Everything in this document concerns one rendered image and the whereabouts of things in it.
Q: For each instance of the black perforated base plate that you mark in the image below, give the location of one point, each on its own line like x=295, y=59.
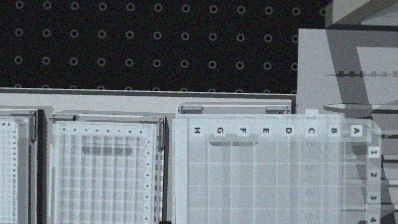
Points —
x=226, y=46

